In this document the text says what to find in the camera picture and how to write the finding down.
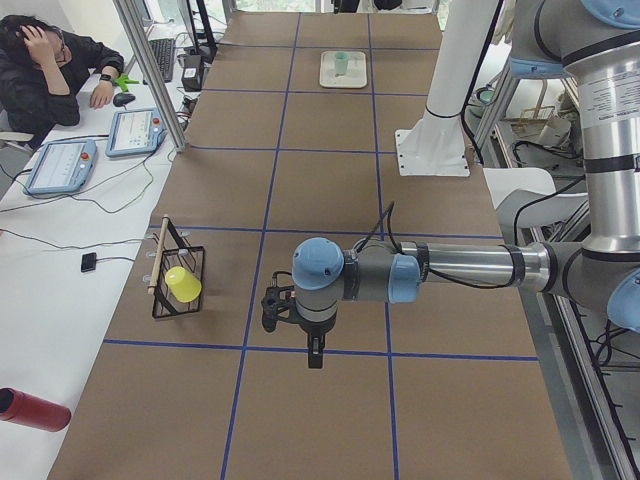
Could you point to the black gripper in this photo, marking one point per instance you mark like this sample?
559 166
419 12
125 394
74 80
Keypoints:
315 331

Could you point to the pale green plastic cup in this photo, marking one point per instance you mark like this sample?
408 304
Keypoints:
341 63

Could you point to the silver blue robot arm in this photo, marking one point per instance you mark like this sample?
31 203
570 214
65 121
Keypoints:
596 43

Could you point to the yellow plastic cup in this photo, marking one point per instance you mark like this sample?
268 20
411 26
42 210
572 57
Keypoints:
183 284

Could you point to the white rectangular tray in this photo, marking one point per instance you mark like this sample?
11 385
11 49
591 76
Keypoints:
356 77

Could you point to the small black puck device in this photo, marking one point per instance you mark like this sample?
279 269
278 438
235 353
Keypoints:
88 262

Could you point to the white plastic chair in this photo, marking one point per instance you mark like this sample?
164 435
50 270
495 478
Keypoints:
512 188

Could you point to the far blue teach pendant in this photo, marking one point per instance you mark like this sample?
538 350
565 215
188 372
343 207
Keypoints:
135 132

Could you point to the blue teach pendant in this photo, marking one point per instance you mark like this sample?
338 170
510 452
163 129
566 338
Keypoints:
135 132
62 167

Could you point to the red water bottle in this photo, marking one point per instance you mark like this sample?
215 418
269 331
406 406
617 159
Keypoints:
31 411

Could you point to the black box on desk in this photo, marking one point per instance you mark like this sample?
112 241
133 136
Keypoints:
192 73

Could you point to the near blue teach pendant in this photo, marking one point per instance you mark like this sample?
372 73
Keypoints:
62 167

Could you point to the black computer mouse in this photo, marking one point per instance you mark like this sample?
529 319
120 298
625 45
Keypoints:
123 98

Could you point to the black keyboard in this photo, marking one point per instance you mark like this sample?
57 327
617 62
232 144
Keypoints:
163 51

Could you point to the seated person in black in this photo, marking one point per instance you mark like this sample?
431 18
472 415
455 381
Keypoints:
43 68

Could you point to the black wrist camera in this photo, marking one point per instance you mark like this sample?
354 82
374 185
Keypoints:
278 305

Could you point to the black wire cup rack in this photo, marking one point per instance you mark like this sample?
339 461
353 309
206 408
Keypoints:
178 251

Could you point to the wooden dowel rack handle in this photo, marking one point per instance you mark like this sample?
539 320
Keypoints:
155 272

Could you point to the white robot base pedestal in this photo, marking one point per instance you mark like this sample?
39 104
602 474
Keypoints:
435 146

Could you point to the aluminium frame post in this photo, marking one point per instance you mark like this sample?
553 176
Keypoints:
132 25

